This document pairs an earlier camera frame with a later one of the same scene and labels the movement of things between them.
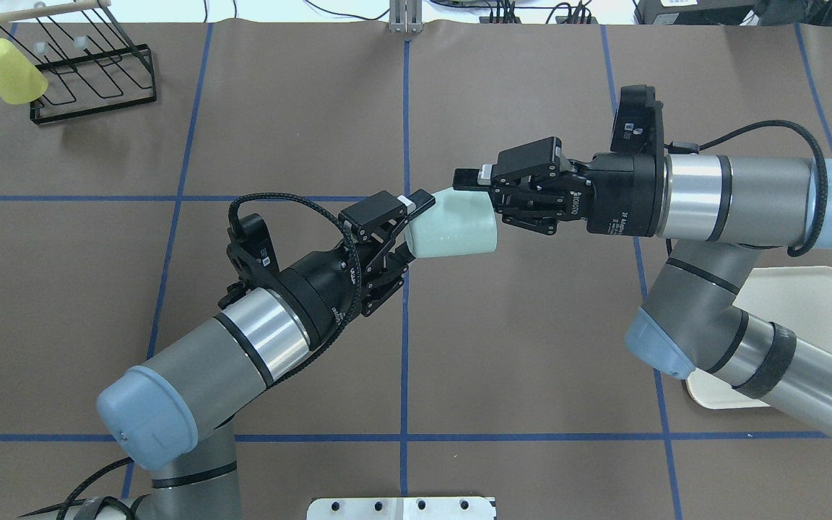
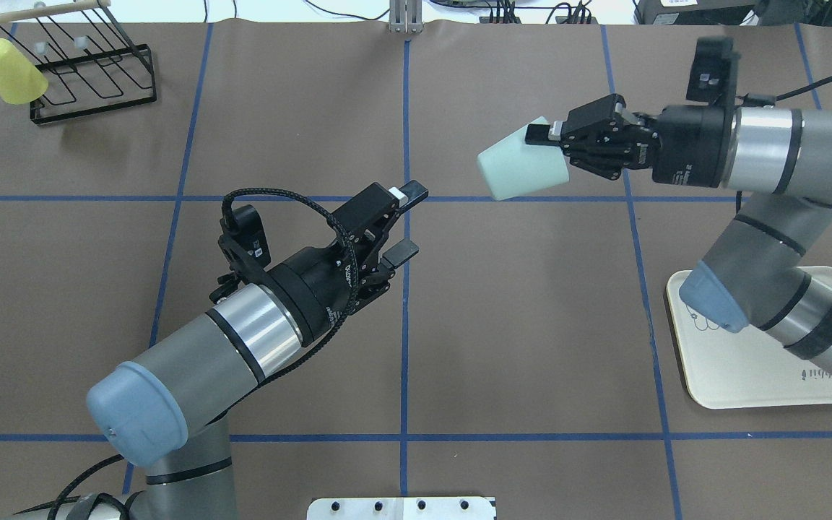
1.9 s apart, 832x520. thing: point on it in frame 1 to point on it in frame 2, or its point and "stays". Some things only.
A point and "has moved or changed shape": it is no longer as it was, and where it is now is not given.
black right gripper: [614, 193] to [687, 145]
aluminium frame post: [406, 16] stays
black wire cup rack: [92, 64] stays
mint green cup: [458, 222] has moved or changed shape
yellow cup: [10, 74] stays
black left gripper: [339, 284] stays
